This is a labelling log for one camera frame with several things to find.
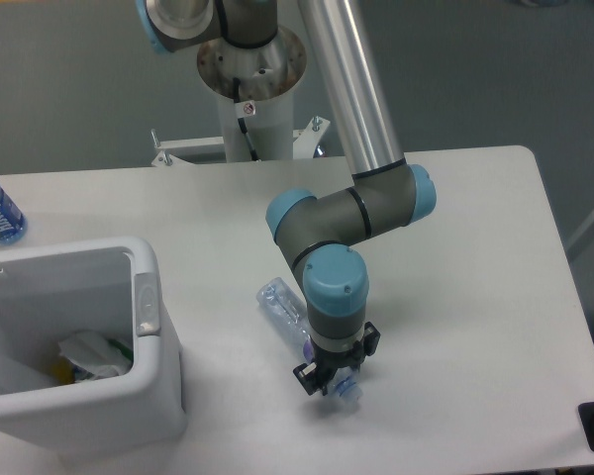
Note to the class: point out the white plastic trash can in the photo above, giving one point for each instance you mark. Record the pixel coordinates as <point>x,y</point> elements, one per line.
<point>110,286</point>

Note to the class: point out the yellow snack packet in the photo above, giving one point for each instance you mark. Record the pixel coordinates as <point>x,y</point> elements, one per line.
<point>62,371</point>

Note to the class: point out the clear crushed plastic bottle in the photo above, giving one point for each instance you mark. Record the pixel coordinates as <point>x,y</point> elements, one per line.
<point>287,313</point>

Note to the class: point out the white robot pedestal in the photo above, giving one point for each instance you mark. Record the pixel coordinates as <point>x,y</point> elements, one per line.
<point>254,90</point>

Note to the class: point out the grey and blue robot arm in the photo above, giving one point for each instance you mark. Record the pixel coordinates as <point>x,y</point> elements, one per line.
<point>317,235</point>

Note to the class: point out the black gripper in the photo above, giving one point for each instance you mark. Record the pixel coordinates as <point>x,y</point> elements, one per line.
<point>316,376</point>

